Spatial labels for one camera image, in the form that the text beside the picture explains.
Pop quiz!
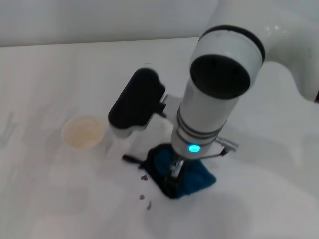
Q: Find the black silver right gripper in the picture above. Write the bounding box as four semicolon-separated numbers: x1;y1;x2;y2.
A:
165;155;187;183

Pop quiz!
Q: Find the blue rag with black trim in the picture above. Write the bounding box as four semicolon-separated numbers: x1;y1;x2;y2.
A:
122;143;217;200

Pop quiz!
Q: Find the white paper cup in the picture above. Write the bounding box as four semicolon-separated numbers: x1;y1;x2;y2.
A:
61;115;106;160

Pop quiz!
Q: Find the thin black cable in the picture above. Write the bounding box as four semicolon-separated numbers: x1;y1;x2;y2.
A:
198;147;231;160

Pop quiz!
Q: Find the silver cable connector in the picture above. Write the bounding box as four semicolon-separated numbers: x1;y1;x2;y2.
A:
215;136;240;150

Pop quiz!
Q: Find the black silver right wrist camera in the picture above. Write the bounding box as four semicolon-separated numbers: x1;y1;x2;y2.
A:
108;67;167;138

